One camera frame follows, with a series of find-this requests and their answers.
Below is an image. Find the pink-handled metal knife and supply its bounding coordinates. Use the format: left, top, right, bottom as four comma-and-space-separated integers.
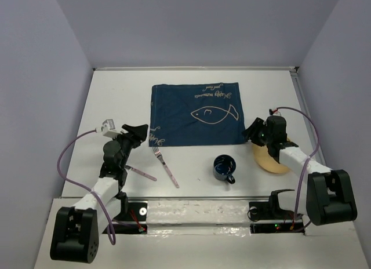
125, 165, 157, 181

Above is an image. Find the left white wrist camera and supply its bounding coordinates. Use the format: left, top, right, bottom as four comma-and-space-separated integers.
94, 119, 120, 139

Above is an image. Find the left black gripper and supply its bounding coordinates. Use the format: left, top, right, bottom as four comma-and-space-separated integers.
109, 124, 147, 169

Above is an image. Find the pink-handled metal fork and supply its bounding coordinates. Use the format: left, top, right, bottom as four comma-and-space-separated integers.
152, 147, 180, 188

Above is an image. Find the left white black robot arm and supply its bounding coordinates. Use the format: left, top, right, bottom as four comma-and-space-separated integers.
50, 119, 148, 264

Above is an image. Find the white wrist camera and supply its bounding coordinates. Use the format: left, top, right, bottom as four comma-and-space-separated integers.
94, 119, 120, 139
269, 108, 281, 116

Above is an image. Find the dark blue fish-print cloth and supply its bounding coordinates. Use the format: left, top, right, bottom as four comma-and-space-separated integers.
149, 82, 245, 147

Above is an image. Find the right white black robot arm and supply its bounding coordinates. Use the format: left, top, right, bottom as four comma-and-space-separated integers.
242, 115, 358, 226

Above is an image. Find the yellow round plate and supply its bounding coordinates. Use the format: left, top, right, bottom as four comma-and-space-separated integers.
252, 144, 290, 174

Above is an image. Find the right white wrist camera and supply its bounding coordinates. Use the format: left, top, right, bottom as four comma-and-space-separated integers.
269, 108, 281, 116

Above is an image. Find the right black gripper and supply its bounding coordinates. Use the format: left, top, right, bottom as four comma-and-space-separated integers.
240, 117, 272, 147

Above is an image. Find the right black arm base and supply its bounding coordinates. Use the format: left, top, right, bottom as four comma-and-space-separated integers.
247, 201, 305, 234

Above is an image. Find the dark blue patterned mug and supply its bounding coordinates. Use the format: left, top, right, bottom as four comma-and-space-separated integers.
213, 154, 236, 184

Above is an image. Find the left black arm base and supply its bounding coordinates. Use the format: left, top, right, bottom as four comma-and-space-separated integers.
113, 201, 148, 235

